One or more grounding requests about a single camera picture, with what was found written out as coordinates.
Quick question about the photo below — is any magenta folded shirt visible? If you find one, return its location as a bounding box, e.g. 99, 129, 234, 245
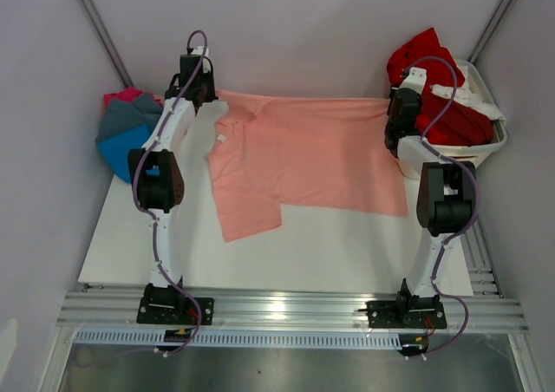
103, 87, 143, 108

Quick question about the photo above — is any grey blue folded shirt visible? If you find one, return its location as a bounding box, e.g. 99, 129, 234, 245
95, 94, 163, 143

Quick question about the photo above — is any right aluminium corner post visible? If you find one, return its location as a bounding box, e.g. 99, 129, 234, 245
467, 0, 516, 64

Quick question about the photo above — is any dark red shirt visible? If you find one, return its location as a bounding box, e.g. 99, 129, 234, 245
415, 94, 493, 147

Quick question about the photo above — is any white slotted cable duct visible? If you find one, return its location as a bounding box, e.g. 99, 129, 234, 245
74, 328, 402, 350

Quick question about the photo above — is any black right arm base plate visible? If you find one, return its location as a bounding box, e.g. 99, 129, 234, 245
357, 297, 447, 330

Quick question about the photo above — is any left aluminium corner post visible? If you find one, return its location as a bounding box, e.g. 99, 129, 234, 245
76, 0, 134, 88

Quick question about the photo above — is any white laundry basket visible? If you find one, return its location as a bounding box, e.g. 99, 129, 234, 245
415, 60, 507, 166

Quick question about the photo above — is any white shirt in basket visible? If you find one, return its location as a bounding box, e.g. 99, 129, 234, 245
425, 71, 506, 121

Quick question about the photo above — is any salmon pink t shirt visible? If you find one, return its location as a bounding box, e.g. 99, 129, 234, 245
207, 91, 408, 242

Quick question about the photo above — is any bright red shirt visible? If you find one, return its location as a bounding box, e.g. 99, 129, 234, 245
386, 28, 465, 94

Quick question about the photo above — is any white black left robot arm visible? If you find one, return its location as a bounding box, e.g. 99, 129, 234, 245
127, 47, 217, 289

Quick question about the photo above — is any blue folded t shirt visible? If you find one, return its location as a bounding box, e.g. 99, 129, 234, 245
97, 126, 153, 184

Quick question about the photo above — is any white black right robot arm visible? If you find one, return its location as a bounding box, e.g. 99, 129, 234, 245
385, 88, 480, 326

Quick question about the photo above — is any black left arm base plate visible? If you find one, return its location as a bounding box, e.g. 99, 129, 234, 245
136, 284, 215, 325

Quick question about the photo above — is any aluminium corner post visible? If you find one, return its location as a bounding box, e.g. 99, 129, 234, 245
467, 0, 516, 64
76, 0, 134, 88

